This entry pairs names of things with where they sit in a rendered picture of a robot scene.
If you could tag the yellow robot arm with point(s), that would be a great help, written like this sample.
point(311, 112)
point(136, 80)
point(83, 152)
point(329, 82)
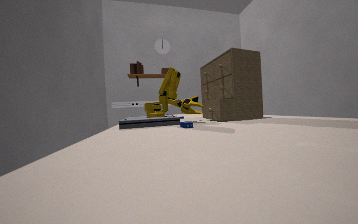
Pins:
point(167, 94)

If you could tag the brown wooden chest of drawers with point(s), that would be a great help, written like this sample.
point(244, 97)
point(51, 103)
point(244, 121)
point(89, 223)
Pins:
point(247, 83)

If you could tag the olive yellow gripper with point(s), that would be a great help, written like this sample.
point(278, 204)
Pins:
point(187, 103)

